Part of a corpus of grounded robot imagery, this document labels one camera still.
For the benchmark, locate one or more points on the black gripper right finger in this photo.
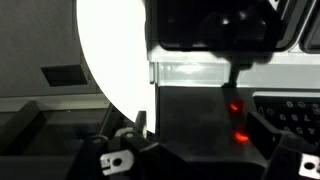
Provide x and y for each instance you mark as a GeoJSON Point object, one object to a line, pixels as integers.
{"type": "Point", "coordinates": [261, 133]}

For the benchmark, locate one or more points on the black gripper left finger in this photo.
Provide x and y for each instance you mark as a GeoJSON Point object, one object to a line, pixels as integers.
{"type": "Point", "coordinates": [140, 122]}

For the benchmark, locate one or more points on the red glowing stove button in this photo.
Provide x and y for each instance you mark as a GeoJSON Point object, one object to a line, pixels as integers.
{"type": "Point", "coordinates": [240, 136]}
{"type": "Point", "coordinates": [236, 106]}

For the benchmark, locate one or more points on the toy stove with black door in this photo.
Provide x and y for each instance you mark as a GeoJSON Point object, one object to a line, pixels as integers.
{"type": "Point", "coordinates": [193, 116]}

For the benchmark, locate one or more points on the dark open box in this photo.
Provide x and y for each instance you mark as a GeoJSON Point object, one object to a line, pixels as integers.
{"type": "Point", "coordinates": [50, 133]}

